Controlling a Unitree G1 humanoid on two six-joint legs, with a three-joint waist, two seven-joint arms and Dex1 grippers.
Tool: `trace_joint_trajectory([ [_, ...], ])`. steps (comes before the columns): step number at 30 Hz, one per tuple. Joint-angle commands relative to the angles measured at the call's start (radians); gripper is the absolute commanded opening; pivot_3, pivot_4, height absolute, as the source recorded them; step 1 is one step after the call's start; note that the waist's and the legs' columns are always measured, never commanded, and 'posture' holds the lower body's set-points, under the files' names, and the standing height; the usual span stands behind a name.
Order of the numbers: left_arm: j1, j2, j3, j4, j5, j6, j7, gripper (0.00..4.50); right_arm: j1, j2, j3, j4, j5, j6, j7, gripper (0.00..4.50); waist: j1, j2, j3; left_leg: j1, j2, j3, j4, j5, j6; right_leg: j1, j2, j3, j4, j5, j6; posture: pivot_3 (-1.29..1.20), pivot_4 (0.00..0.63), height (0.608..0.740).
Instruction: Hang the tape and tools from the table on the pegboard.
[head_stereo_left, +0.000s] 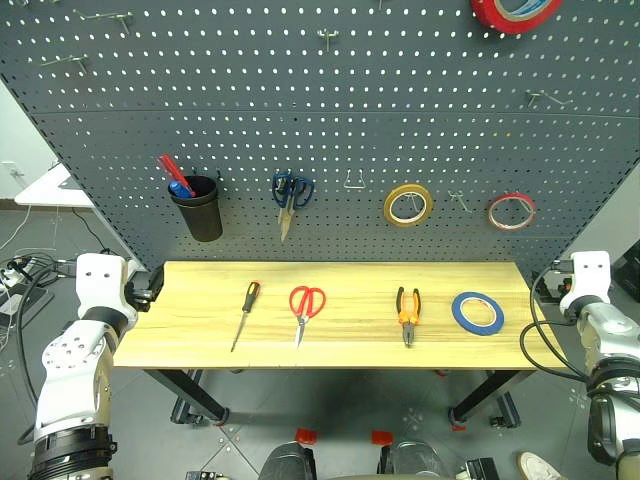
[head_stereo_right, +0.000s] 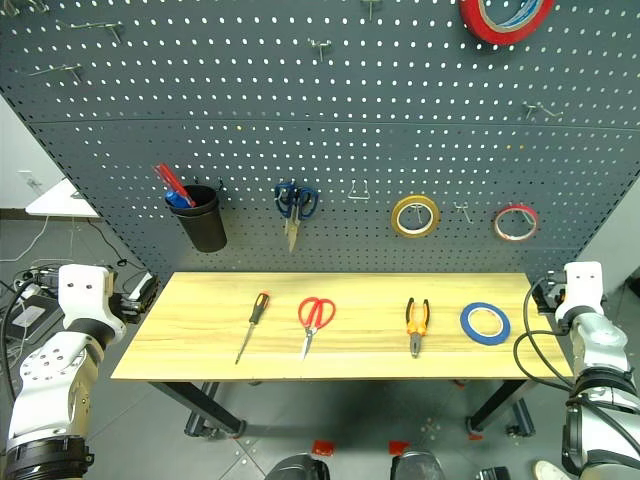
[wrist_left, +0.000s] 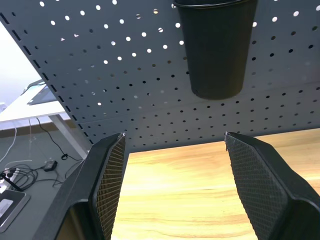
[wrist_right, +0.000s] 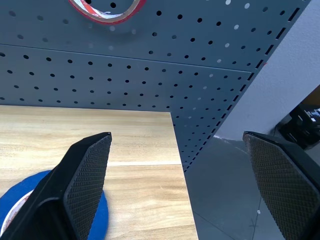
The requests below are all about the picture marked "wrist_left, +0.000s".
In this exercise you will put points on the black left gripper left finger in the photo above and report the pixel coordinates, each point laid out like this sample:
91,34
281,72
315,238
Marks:
82,190

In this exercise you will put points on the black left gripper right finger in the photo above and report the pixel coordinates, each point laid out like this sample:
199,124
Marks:
270,190

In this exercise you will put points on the grey pegboard panel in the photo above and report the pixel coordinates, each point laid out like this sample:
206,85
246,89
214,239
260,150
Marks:
120,82

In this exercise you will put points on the black power adapter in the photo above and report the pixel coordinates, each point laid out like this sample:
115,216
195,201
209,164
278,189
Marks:
50,165

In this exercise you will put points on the grey flat device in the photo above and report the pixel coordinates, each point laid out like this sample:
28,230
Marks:
10,206

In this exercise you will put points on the white power strip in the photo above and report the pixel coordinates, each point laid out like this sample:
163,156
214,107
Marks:
7,178

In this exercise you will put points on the white background table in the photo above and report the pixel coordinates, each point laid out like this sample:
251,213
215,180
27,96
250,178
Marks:
30,105

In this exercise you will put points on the dark mat on white table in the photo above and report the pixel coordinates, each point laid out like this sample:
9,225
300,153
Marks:
41,95

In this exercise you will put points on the black plastic cup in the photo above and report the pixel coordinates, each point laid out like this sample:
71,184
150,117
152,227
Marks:
216,50

